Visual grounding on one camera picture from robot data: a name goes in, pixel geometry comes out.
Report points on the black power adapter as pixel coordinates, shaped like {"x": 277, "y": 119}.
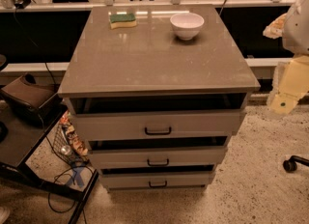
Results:
{"x": 22, "y": 4}

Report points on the grey middle drawer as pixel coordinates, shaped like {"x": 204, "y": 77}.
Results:
{"x": 141, "y": 158}

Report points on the brown VR headset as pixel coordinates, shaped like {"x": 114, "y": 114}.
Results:
{"x": 30, "y": 101}

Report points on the black side table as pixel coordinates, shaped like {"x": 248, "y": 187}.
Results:
{"x": 18, "y": 145}

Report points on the grey bottom drawer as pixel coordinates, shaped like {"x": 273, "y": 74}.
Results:
{"x": 163, "y": 180}

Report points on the grey drawer cabinet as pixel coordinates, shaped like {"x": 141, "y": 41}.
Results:
{"x": 147, "y": 68}

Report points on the grey drawer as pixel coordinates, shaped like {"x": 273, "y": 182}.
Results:
{"x": 163, "y": 180}
{"x": 141, "y": 158}
{"x": 151, "y": 125}

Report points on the white bowl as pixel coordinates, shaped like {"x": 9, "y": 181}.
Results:
{"x": 186, "y": 25}

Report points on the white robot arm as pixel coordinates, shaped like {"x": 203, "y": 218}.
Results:
{"x": 293, "y": 28}

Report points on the grey top drawer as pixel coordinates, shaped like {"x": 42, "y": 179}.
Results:
{"x": 151, "y": 125}

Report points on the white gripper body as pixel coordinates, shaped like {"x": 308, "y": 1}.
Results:
{"x": 296, "y": 28}

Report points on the green yellow sponge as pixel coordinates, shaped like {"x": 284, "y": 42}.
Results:
{"x": 122, "y": 21}

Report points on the wire basket with snacks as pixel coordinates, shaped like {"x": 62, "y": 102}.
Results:
{"x": 67, "y": 144}

